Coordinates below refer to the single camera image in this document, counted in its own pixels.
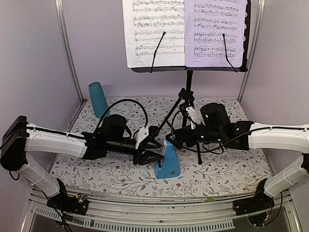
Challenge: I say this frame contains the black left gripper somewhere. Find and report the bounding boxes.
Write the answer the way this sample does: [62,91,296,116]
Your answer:
[107,138,165,166]

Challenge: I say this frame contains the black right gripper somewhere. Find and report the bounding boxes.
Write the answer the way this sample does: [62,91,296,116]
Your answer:
[166,124,224,149]

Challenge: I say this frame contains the blue metronome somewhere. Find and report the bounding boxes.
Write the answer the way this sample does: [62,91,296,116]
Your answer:
[154,140,181,179]

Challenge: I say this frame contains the black music stand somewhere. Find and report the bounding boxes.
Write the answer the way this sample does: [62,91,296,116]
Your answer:
[130,0,252,165]

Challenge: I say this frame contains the sheet music booklet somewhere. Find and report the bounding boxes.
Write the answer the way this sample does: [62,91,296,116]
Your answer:
[122,0,185,68]

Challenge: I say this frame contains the purple sheet music page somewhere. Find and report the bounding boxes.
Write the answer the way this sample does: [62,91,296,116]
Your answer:
[184,0,248,68]

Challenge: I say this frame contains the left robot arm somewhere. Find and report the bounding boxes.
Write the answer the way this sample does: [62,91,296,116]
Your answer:
[0,115,164,216]

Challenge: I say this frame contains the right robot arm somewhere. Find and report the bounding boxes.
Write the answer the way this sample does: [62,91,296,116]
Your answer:
[169,103,309,216]

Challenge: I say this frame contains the teal ceramic vase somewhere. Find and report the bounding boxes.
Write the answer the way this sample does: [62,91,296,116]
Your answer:
[88,82,108,118]

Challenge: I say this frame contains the green tape piece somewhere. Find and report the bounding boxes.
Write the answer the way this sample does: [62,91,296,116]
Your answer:
[204,198,215,203]

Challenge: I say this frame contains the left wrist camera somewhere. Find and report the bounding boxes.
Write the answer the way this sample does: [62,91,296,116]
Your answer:
[134,126,159,149]

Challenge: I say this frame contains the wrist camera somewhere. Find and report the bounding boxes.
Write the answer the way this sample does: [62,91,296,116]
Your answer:
[134,126,159,149]
[179,102,203,130]

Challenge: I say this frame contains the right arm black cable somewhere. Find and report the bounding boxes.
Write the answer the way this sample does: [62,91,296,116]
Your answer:
[170,110,252,155]

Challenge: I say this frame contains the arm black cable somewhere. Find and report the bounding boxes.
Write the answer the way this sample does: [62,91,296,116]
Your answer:
[95,99,149,131]
[170,110,252,155]

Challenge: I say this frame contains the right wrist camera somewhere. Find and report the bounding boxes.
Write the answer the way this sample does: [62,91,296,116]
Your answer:
[179,102,203,130]

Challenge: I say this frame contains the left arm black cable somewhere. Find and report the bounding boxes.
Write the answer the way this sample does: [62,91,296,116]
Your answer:
[95,99,149,131]

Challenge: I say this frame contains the aluminium front rail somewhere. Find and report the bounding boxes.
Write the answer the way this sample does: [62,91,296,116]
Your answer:
[20,187,304,232]

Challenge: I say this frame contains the aluminium frame post right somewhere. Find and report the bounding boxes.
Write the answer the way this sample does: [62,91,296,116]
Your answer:
[238,0,266,104]

